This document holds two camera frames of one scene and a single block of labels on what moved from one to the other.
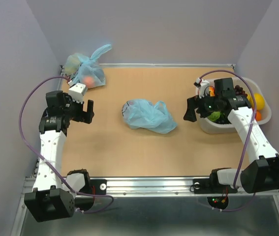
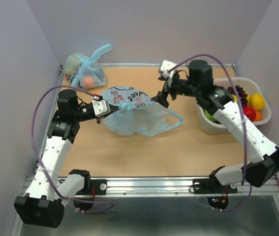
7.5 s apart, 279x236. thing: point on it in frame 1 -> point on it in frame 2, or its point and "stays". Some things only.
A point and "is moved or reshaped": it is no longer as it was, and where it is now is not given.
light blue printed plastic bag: x=140 y=113 is moved or reshaped
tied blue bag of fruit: x=86 y=71 stays
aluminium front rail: x=184 y=187 stays
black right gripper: x=193 y=103 -> x=172 y=86
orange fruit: x=258 y=116 stays
